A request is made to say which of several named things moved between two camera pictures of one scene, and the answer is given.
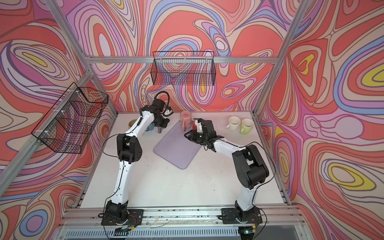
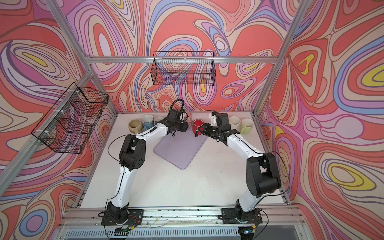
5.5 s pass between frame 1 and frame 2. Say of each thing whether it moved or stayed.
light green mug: stayed
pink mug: stayed
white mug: stayed
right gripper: moved
